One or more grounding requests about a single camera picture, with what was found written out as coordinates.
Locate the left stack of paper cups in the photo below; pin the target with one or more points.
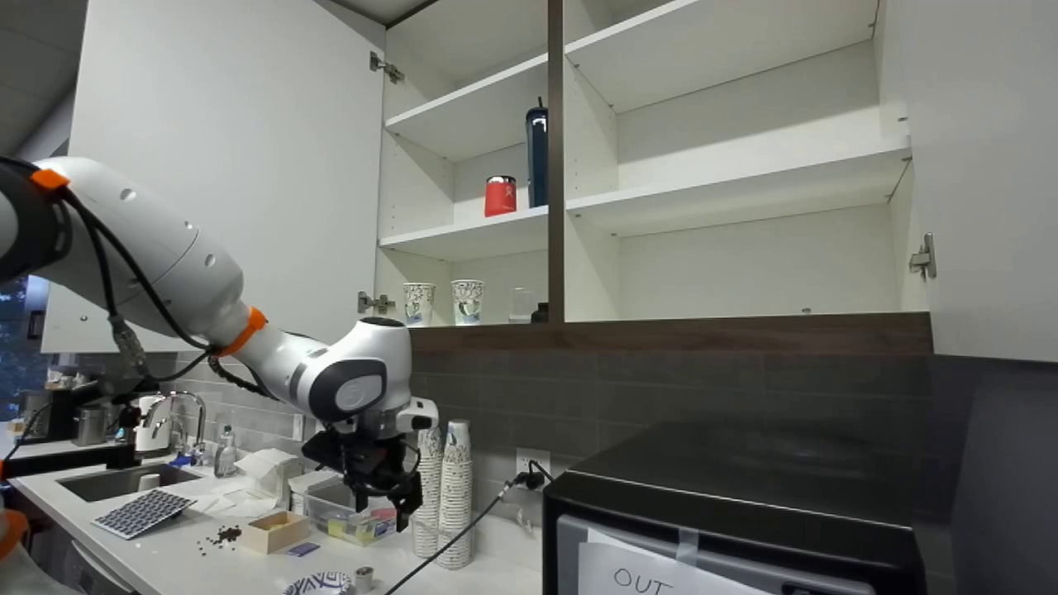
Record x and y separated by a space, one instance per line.
428 513

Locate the kitchen sink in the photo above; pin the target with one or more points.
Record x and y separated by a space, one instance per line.
124 481

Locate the small cardboard box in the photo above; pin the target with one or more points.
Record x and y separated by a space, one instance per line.
273 533

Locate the dark blue water bottle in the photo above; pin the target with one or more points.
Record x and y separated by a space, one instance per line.
538 153

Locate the red cup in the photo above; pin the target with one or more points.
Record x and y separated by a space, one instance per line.
502 196

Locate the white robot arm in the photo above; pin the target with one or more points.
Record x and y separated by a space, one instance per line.
107 238

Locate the clear plastic container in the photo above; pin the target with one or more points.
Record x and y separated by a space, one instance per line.
336 510

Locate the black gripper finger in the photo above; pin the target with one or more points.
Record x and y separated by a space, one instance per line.
361 483
407 495

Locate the white cabinet door right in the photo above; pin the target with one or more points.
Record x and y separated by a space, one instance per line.
976 84

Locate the stack of paper cups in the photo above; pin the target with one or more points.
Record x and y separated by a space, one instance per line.
428 513
455 494

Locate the white open wall cabinet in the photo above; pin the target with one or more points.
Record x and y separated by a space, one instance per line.
705 160

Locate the black microwave oven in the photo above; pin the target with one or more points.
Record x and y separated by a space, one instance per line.
763 510

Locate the right stack of paper cups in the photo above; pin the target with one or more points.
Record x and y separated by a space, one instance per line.
455 494

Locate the grey keyboard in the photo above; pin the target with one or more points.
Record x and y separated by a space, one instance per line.
144 513

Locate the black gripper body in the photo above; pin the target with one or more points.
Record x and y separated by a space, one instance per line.
387 451

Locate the electric kettle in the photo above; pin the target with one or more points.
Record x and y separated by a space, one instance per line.
158 419

